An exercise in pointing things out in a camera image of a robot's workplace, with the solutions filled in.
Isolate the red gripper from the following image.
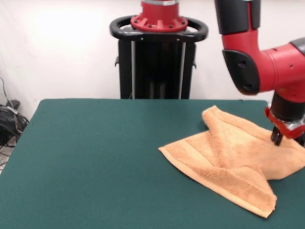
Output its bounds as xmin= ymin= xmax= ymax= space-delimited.
xmin=264 ymin=106 xmax=305 ymax=146

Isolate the tan terry towel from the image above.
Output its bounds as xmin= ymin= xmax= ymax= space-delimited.
xmin=158 ymin=104 xmax=305 ymax=218

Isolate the dark green table cloth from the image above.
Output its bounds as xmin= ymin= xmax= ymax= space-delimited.
xmin=0 ymin=99 xmax=305 ymax=229

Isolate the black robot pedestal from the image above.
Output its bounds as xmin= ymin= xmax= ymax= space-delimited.
xmin=109 ymin=15 xmax=209 ymax=100

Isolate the black cable bundle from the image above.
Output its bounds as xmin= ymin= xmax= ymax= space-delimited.
xmin=0 ymin=76 xmax=31 ymax=148

